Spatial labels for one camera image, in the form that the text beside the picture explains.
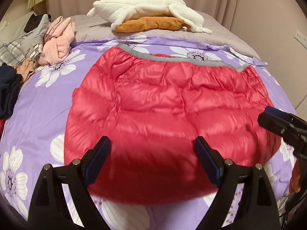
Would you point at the red knit garment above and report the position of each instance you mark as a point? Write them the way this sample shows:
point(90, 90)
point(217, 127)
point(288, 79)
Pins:
point(2, 124)

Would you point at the grey plaid shirt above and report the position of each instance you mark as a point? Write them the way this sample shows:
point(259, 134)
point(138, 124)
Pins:
point(29, 45)

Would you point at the white fluffy blanket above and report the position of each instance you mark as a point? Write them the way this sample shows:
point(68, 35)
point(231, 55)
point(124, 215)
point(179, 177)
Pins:
point(118, 11)

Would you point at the cream pillow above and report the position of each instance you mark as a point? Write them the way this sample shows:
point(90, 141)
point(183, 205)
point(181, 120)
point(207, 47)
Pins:
point(15, 29)

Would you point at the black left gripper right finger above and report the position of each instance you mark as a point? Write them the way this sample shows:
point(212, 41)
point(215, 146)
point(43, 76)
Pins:
point(245, 198)

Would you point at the red puffer down jacket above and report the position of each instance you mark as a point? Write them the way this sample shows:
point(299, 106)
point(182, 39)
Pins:
point(152, 108)

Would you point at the white wall socket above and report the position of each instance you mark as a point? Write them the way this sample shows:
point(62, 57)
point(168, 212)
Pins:
point(301, 39)

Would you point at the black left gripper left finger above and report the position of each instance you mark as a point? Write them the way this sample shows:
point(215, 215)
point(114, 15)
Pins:
point(61, 199)

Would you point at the mustard orange cushion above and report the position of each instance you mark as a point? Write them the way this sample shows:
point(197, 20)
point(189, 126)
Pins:
point(152, 23)

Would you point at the grey beige quilt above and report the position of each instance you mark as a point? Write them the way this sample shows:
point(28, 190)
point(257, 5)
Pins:
point(89, 29)

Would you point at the pink folded garment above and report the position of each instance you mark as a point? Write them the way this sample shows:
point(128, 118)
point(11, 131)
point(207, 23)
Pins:
point(57, 40)

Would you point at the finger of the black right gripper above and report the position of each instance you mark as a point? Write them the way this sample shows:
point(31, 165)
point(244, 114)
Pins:
point(274, 120)

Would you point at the black garment by pillow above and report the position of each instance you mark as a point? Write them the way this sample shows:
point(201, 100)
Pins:
point(34, 22)

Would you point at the tan small garment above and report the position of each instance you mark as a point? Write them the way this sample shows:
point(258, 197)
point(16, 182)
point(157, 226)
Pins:
point(26, 69)

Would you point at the navy blue garment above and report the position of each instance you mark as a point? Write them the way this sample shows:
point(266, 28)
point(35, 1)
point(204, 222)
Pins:
point(10, 88)

